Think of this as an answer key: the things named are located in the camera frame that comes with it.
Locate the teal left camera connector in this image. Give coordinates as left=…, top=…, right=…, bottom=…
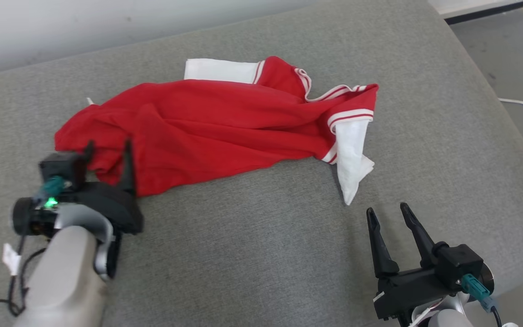
left=35, top=176, right=66, bottom=206

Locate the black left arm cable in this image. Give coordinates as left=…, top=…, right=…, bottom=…
left=0, top=236, right=48, bottom=319

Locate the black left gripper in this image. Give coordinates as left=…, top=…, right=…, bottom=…
left=64, top=139, right=144, bottom=235

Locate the black white wall skirting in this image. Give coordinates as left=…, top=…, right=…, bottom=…
left=427, top=0, right=523, bottom=25

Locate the red white Bulls jersey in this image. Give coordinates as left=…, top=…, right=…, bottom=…
left=54, top=56, right=379, bottom=206

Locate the teal camera connector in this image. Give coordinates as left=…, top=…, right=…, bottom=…
left=460, top=274, right=498, bottom=312
left=35, top=176, right=66, bottom=206

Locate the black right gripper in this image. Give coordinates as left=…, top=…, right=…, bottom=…
left=366, top=203, right=466, bottom=321

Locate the white left cable tag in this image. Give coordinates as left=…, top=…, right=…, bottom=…
left=2, top=243, right=22, bottom=277

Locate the teal right camera connector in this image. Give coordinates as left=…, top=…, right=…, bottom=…
left=460, top=274, right=498, bottom=312

